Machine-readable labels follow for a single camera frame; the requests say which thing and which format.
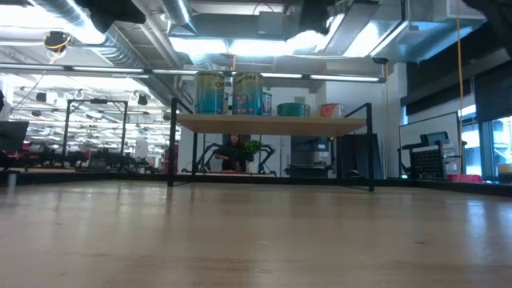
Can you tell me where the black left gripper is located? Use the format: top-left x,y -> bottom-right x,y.
74,0 -> 148,34

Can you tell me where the yellow cord reel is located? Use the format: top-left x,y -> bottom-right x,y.
42,30 -> 73,54

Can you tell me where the yellow hanging cable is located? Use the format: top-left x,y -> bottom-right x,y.
455,0 -> 465,177

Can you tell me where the red bin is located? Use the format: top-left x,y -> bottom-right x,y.
446,174 -> 484,184

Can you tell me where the silver rectangular air duct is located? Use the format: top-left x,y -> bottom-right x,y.
323,0 -> 490,64

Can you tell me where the black aluminium table frame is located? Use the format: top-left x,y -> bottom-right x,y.
0,168 -> 512,198

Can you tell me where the silver spiral air duct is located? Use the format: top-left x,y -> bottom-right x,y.
31,0 -> 161,71
159,0 -> 199,35

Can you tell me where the whiteboard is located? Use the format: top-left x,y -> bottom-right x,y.
398,111 -> 461,177

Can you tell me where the black perforated cart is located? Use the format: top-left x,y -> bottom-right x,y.
398,130 -> 468,181

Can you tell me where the red can with yellow rings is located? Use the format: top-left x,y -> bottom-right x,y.
318,102 -> 346,118

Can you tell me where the teal cherries can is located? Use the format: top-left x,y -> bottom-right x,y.
232,70 -> 264,117

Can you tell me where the background robot workstation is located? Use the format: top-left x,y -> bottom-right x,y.
15,143 -> 161,174

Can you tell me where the green plant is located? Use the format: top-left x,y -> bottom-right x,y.
243,139 -> 265,155

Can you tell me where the black metal frame stand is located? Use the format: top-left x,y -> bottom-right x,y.
62,98 -> 130,169

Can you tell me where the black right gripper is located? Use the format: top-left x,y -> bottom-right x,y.
298,0 -> 338,36

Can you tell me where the black cabinet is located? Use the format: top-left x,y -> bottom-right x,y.
334,133 -> 384,181

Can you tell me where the wooden shelf with black legs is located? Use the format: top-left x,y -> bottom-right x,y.
166,97 -> 376,193

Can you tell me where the black monitor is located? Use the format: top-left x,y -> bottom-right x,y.
0,120 -> 30,153

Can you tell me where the spicy black beans can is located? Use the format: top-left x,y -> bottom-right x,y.
276,102 -> 311,118

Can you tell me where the person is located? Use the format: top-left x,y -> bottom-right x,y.
214,134 -> 251,174

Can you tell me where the yellow and dark bin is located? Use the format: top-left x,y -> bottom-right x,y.
497,162 -> 512,186

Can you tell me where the long ceiling light strip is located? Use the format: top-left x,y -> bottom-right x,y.
259,71 -> 304,79
150,68 -> 200,76
0,62 -> 66,71
70,66 -> 146,74
308,74 -> 387,84

